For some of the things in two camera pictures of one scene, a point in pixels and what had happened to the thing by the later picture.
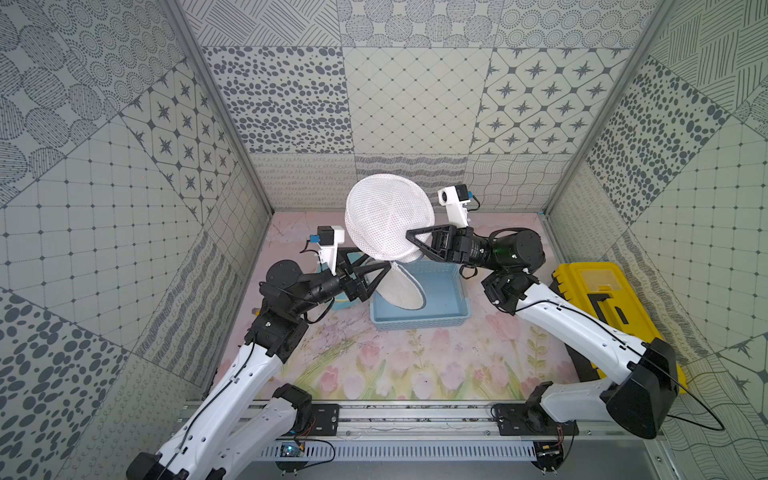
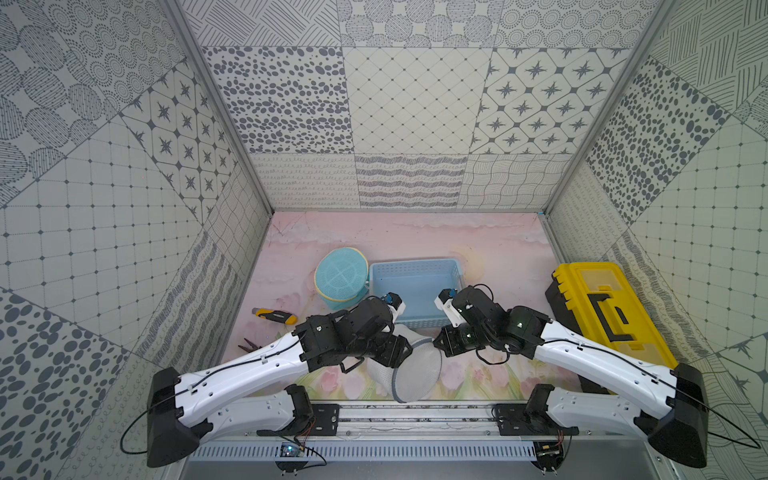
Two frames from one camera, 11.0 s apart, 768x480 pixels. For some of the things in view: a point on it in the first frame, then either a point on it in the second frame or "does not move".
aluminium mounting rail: (468, 433) does not move
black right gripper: (449, 243) to (450, 348)
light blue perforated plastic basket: (445, 300) does not move
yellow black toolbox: (601, 290) does not move
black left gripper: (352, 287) to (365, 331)
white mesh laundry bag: (380, 209) to (417, 376)
